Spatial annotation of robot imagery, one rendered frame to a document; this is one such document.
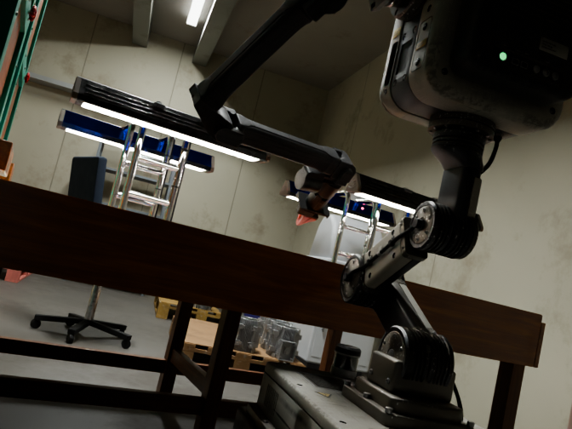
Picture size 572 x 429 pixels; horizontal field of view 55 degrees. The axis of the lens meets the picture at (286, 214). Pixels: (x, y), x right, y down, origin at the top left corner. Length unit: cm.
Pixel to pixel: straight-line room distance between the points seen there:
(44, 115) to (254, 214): 311
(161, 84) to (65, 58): 128
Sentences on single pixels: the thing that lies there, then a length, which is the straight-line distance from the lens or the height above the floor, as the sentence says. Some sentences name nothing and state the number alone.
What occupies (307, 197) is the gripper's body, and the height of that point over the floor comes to 93.
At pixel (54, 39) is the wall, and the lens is 822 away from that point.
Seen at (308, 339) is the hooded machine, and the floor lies 23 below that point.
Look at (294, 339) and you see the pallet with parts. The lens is 367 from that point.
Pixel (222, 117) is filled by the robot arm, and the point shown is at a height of 102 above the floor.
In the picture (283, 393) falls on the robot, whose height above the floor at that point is 44.
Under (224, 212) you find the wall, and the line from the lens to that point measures 788.
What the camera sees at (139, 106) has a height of 108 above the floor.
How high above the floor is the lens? 71
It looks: 6 degrees up
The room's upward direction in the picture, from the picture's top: 13 degrees clockwise
